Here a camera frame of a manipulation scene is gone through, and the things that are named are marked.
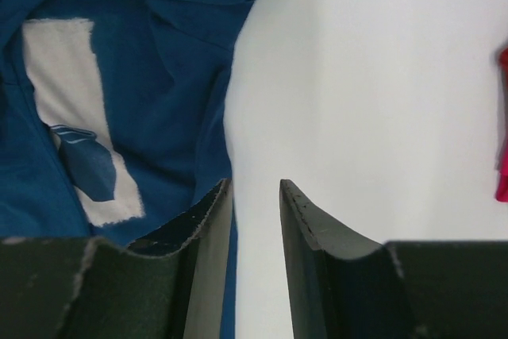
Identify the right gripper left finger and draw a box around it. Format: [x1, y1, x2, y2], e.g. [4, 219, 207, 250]
[1, 179, 233, 338]

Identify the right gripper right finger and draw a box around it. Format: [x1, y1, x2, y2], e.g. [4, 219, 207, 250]
[279, 179, 507, 338]

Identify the navy blue t shirt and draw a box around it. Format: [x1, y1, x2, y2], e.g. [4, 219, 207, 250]
[1, 0, 255, 338]

